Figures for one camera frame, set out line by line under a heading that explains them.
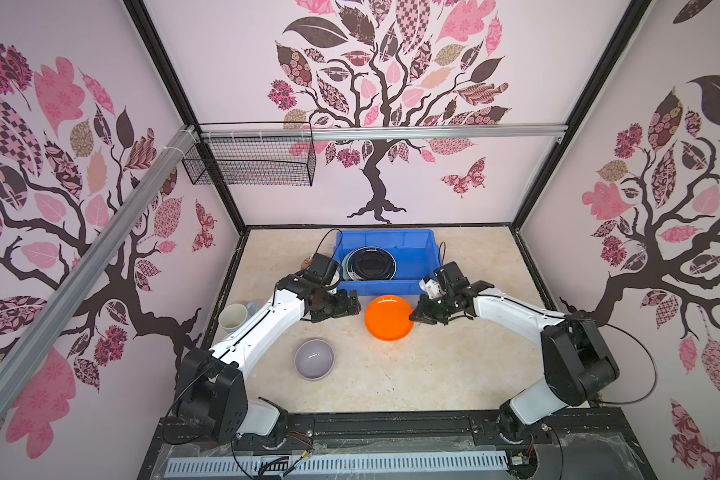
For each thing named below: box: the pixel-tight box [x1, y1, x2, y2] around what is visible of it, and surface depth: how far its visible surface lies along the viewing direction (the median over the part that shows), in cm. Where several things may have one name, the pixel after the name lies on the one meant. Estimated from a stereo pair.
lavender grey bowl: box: [294, 338, 335, 382], surface depth 85 cm
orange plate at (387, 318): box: [364, 294, 414, 342], surface depth 88 cm
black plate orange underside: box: [346, 246, 397, 281], surface depth 106 cm
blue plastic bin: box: [333, 229, 442, 296], surface depth 106 cm
